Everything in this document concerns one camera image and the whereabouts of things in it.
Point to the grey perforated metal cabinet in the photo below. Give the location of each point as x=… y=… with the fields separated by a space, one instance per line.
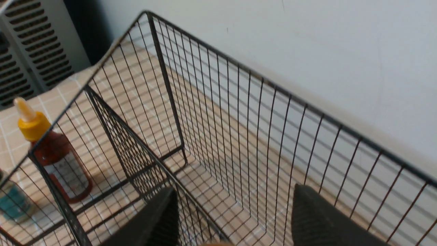
x=40 y=48

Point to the black wire mesh shelf rack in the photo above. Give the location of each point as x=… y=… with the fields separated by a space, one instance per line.
x=168 y=141

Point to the red sauce bottle yellow cap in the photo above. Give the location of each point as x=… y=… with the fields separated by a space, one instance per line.
x=54 y=152

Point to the small shaker jar green lid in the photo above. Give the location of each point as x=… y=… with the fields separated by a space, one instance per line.
x=15 y=204

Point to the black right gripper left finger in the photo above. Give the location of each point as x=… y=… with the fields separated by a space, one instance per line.
x=157 y=224

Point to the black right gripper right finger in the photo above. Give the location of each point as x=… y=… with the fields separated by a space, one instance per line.
x=315 y=222

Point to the checkered beige tablecloth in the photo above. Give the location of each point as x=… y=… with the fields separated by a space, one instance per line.
x=232 y=144

